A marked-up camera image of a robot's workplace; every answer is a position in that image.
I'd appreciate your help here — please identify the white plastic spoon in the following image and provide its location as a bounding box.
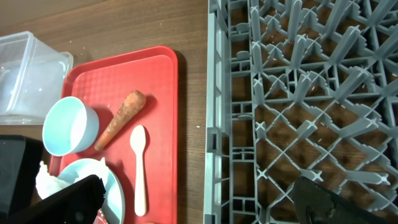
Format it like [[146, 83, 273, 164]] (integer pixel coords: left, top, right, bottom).
[[130, 125, 147, 217]]

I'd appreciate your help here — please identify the red serving tray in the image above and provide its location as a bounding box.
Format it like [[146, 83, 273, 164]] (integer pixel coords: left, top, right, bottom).
[[49, 46, 178, 223]]

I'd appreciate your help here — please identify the orange carrot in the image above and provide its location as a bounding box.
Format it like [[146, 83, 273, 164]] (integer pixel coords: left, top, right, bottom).
[[94, 90, 146, 151]]

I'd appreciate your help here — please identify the white napkin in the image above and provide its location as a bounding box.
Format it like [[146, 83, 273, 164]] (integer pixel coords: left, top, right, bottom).
[[35, 157, 109, 200]]

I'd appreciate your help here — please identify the clear plastic bin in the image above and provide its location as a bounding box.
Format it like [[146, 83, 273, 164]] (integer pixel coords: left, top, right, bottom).
[[1, 31, 73, 125]]

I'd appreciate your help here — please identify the red strawberry wrapper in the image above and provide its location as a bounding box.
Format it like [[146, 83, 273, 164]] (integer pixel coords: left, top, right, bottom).
[[93, 209, 108, 224]]

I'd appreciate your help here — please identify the grey dishwasher rack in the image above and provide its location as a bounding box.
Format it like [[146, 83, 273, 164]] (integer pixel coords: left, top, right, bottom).
[[203, 0, 397, 223]]

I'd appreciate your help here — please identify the light blue bowl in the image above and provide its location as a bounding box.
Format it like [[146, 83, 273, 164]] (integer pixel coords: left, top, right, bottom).
[[42, 96, 100, 156]]

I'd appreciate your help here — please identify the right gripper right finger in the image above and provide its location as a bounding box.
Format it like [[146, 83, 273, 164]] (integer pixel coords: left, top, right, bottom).
[[292, 177, 387, 224]]

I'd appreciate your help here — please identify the black tray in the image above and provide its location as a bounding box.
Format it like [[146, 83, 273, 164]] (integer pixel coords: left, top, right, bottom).
[[1, 135, 44, 220]]

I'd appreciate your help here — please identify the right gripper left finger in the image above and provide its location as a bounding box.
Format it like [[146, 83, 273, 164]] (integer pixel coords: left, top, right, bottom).
[[1, 174, 106, 224]]

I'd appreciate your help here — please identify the light blue plate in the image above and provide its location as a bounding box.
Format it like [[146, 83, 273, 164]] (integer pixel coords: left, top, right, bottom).
[[58, 157, 126, 224]]

